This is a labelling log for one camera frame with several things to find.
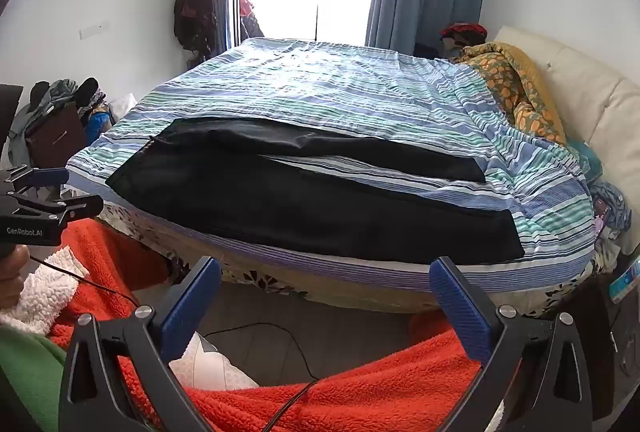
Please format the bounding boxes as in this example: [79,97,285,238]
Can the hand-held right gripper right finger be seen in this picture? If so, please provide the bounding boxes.
[429,256,596,432]

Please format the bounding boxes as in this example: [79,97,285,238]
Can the blue grey crumpled clothes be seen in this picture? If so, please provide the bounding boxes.
[590,182,633,233]

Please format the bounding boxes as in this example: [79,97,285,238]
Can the person's left hand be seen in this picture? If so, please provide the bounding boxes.
[0,245,30,309]

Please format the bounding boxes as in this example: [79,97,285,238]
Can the red clothing by door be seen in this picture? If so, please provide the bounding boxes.
[239,0,265,40]

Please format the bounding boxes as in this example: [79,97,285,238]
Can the red fleece robe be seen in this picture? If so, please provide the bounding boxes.
[30,217,506,432]

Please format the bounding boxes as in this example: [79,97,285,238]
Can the white shoe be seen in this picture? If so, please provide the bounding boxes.
[170,332,261,390]

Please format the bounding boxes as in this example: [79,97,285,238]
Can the hanging dark coats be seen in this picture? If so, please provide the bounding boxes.
[173,0,223,63]

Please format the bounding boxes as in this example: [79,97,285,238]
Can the brown bag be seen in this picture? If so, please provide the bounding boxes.
[25,105,88,168]

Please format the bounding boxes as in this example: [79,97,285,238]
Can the black cable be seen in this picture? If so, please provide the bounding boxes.
[202,322,321,432]
[27,255,143,310]

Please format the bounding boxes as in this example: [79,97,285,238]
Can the teal pillow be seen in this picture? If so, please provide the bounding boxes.
[567,139,606,185]

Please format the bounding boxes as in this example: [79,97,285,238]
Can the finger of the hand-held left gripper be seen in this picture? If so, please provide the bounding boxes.
[12,167,70,192]
[10,195,104,227]

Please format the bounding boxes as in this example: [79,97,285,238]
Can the pile of grey clothes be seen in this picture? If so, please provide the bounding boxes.
[7,77,136,163]

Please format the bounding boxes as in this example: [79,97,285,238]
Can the striped bedsheet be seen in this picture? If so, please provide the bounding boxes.
[65,37,598,293]

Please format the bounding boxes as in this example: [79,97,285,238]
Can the blue and white device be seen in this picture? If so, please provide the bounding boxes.
[607,255,640,303]

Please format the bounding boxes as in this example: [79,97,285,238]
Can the white wall switch plate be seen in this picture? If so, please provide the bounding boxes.
[79,20,112,38]

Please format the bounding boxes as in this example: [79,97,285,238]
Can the green garment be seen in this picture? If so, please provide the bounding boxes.
[0,324,68,432]

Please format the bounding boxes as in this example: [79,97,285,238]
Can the red and black clothing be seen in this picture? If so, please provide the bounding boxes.
[440,23,488,48]

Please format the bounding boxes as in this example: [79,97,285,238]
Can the black pants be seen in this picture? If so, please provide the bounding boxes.
[105,116,526,265]

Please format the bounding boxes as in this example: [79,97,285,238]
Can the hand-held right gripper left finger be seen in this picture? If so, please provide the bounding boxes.
[59,256,223,432]

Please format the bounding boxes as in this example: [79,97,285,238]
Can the cream padded headboard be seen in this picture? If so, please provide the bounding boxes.
[492,25,640,193]

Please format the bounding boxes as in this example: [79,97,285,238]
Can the orange floral quilt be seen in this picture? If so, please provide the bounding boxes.
[447,41,568,145]

